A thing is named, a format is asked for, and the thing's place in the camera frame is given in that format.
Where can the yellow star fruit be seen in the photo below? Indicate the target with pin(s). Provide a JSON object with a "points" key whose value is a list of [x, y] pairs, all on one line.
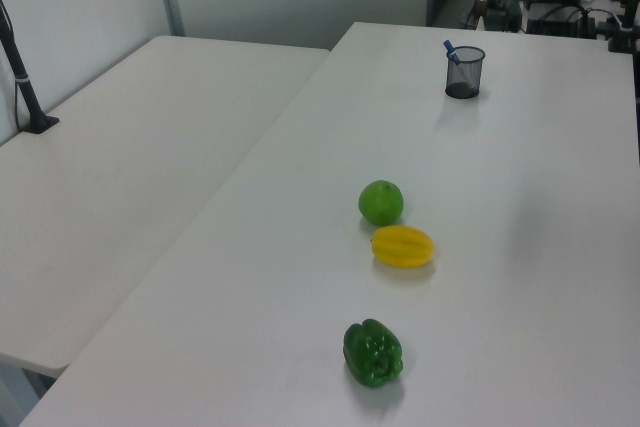
{"points": [[403, 246]]}

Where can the blue and white marker pen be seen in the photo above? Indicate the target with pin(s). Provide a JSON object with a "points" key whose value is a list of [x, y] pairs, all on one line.
{"points": [[450, 50]]}

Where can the black clamp camera stand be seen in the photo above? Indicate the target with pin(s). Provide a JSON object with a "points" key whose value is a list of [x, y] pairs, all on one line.
{"points": [[625, 22]]}

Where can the green bell pepper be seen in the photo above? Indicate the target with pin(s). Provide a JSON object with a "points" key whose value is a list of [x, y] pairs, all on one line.
{"points": [[373, 354]]}

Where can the white side table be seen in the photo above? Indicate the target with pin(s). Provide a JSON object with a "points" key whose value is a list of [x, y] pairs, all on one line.
{"points": [[125, 172]]}

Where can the black camera stand pole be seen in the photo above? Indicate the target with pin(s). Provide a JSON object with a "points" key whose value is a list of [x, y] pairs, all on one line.
{"points": [[21, 82]]}

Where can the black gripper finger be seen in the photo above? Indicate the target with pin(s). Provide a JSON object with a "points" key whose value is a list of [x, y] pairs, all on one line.
{"points": [[493, 2], [481, 4]]}

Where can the black mesh pen cup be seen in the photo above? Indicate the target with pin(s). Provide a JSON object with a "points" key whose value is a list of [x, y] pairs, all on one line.
{"points": [[465, 78]]}

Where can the round green fruit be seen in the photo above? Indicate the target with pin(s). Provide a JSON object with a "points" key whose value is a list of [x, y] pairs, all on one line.
{"points": [[380, 202]]}

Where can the dark green box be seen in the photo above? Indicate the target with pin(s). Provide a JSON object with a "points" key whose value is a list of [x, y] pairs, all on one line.
{"points": [[505, 17]]}

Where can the black electronics box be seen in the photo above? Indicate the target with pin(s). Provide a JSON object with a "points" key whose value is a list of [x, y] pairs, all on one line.
{"points": [[557, 27]]}

